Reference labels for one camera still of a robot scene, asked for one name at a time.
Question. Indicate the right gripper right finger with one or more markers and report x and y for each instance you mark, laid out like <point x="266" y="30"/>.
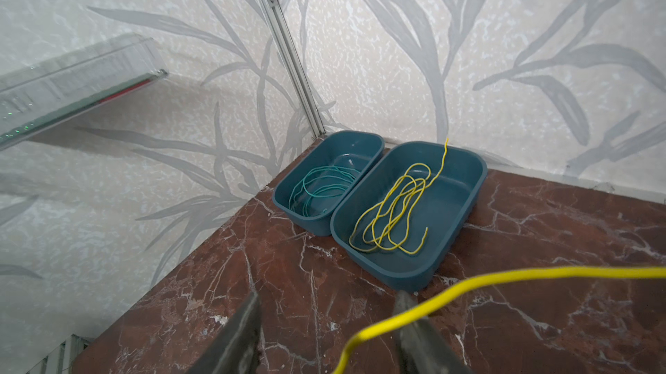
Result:
<point x="422" y="349"/>

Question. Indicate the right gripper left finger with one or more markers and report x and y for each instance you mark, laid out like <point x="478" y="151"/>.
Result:
<point x="236" y="348"/>

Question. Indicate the right teal plastic bin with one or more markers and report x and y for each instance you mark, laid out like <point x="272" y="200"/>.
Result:
<point x="405" y="214"/>

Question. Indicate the teal plastic bin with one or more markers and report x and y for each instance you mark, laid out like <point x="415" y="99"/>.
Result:
<point x="405" y="214"/>
<point x="313" y="190"/>

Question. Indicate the left teal plastic bin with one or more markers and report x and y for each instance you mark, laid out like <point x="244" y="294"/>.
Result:
<point x="313" y="190"/>

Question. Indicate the clear acrylic wall shelf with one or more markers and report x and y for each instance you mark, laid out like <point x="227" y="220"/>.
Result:
<point x="36" y="98"/>

